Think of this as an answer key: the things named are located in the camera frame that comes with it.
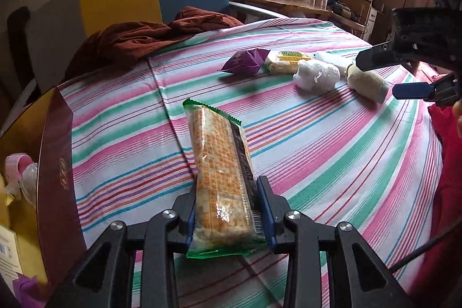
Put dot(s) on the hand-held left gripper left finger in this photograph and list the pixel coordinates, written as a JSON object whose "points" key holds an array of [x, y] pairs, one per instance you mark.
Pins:
{"points": [[190, 221]]}

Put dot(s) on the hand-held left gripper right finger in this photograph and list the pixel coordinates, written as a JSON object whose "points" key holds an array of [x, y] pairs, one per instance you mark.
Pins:
{"points": [[266, 217]]}

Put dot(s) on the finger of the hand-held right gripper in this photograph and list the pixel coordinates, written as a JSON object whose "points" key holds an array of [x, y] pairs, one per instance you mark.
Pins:
{"points": [[411, 90], [375, 57]]}

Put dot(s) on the maroon gift box gold interior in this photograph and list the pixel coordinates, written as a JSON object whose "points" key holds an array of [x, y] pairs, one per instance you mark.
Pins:
{"points": [[54, 167]]}

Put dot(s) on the white plastic bag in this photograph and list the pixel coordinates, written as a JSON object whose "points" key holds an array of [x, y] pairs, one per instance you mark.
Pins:
{"points": [[316, 75]]}

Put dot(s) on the striped bed sheet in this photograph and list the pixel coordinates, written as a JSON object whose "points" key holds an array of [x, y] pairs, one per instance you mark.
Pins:
{"points": [[306, 149]]}

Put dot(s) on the green yellow cracker packet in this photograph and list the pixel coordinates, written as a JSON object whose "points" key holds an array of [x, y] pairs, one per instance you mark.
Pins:
{"points": [[285, 62]]}

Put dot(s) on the wooden desk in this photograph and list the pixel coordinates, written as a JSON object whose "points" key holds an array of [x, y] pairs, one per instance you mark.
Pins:
{"points": [[288, 5]]}

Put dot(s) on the person's red clothing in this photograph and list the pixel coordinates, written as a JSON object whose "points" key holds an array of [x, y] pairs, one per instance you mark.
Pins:
{"points": [[444, 203]]}

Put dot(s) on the purple snack packet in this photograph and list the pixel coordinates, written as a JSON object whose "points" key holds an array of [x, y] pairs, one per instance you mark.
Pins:
{"points": [[243, 62]]}

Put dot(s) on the pink plastic item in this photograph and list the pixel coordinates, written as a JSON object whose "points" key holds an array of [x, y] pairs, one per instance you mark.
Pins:
{"points": [[16, 167]]}

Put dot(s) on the maroon blanket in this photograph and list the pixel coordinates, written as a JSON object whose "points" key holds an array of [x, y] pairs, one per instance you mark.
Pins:
{"points": [[144, 37]]}

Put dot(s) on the grey metal bed rail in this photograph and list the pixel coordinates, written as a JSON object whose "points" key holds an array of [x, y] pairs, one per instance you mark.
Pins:
{"points": [[252, 9]]}

